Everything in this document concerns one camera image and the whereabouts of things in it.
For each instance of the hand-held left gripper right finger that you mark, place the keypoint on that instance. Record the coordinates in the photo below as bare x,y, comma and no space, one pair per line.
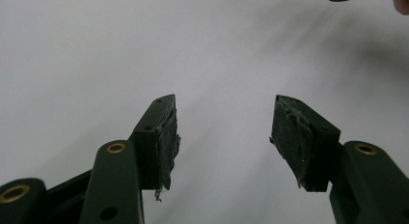
305,146

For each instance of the white table mat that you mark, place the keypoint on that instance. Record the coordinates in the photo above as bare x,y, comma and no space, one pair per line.
96,56

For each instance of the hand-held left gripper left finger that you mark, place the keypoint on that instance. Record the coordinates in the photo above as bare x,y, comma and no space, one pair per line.
151,153

